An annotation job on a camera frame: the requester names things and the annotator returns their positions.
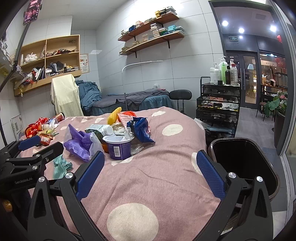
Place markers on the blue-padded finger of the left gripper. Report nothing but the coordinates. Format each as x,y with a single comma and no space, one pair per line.
28,143

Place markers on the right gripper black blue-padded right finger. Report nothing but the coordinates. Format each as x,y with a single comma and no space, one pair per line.
244,211

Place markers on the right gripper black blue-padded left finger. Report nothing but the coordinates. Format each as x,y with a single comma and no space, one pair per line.
46,222

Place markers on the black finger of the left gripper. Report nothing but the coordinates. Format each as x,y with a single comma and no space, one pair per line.
49,153

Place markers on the purple plastic bag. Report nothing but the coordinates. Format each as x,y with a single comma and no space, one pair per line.
81,144

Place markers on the green white snack bag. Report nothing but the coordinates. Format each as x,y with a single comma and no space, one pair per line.
100,130

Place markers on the purple yogurt cup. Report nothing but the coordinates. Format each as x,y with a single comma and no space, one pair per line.
119,147

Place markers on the yellow foam fruit net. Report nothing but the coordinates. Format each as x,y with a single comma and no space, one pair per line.
113,116

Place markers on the pink paper package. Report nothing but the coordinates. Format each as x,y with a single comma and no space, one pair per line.
124,119

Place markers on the blue snack bag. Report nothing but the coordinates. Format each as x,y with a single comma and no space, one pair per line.
140,128

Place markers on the orange foam fruit net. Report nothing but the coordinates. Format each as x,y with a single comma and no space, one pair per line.
129,113

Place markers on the dark brown trash bin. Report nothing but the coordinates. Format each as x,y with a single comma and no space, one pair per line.
245,158

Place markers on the teal crumpled wrapper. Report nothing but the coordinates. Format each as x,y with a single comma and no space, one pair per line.
61,167

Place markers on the red snack wrapper pile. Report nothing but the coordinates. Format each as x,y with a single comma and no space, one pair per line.
43,128

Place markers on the red drink can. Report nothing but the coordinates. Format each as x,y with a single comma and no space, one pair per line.
59,117

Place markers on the cream cloth on chair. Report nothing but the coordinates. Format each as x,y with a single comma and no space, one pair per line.
65,96

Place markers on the blue blanket pile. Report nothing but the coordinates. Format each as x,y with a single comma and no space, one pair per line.
89,93

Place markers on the wooden cubby shelf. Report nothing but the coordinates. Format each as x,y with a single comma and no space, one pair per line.
46,59

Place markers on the pink polka dot bedspread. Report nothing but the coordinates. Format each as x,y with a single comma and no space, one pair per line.
159,193

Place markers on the massage bed with blankets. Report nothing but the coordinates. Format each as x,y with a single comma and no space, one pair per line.
135,101

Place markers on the potted green plant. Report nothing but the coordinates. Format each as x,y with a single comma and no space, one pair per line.
277,108

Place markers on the black metal trolley cart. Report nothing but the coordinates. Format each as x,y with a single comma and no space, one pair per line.
218,107

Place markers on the phone on stand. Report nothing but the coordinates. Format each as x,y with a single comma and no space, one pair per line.
32,11

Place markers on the clear ribbed bottle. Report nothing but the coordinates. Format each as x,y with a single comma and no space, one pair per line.
234,75

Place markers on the black round stool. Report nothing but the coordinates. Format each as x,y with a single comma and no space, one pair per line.
180,95

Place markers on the dark glass bottle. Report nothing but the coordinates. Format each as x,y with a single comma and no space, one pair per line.
228,75

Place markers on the white pump bottle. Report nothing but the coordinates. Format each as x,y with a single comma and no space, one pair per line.
215,74

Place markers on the green pump bottle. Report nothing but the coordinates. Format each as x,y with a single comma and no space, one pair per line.
223,67

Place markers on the glass double door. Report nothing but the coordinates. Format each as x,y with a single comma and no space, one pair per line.
248,69

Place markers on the wall poster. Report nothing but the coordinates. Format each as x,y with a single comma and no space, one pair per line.
84,63

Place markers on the lower wooden wall shelf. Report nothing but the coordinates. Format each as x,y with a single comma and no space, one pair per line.
158,35

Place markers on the wooden wall shelf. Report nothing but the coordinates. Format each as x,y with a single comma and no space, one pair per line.
161,17
158,35

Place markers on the upper wooden wall shelf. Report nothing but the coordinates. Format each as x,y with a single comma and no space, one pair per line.
161,17

